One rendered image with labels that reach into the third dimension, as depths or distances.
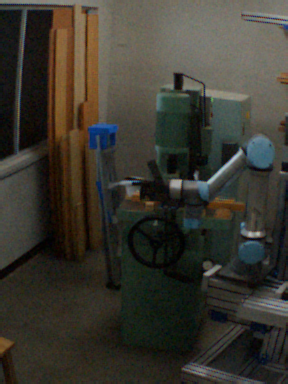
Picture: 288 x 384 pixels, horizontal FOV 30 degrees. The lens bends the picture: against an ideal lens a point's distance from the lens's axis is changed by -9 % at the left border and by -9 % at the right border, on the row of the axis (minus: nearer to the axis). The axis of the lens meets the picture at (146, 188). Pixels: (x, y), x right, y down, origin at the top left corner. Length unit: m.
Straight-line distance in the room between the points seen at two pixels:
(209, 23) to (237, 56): 0.43
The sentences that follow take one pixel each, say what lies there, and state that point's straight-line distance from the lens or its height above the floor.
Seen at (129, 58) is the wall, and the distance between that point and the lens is 5.51.
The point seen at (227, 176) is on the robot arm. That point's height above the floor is 1.26.
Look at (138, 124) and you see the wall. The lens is 5.55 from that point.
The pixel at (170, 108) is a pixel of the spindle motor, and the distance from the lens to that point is 2.92.
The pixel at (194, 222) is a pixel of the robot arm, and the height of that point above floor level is 1.10.
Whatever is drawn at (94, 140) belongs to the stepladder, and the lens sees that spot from 3.85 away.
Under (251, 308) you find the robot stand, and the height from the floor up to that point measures 0.73.
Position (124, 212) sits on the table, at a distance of 3.02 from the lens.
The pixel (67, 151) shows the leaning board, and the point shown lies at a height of 0.89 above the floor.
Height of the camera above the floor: 1.87
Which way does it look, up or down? 17 degrees down
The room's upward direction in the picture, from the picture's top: 2 degrees clockwise
